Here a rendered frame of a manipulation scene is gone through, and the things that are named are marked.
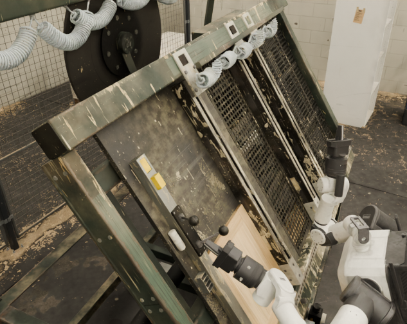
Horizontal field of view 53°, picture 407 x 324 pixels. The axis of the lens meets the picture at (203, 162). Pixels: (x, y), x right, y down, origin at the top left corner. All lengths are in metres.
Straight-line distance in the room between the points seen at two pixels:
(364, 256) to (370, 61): 3.98
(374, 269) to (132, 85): 1.03
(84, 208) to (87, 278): 2.17
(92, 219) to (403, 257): 1.04
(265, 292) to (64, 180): 0.73
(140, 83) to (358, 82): 4.27
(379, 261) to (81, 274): 2.44
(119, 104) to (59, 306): 2.19
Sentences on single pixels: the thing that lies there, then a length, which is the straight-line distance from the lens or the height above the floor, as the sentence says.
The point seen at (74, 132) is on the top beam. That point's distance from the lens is 1.20.
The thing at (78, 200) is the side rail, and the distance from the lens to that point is 1.27.
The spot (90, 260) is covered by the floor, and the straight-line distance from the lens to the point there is 3.57.
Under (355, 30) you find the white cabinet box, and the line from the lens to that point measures 5.35.
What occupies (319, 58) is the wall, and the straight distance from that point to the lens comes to 7.04.
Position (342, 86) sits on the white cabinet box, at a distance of 5.55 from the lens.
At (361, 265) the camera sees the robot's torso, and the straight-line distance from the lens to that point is 1.58.
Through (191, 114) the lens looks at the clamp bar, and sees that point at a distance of 1.73.
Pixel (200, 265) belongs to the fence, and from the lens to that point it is 1.54.
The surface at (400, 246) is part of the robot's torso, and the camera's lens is 1.64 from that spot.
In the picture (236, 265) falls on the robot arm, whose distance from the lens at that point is 1.41.
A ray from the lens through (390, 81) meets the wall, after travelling 6.91.
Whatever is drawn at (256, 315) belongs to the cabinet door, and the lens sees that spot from 1.81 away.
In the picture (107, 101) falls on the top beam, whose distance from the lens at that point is 1.32.
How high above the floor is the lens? 2.41
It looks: 31 degrees down
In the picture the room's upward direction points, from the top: 1 degrees counter-clockwise
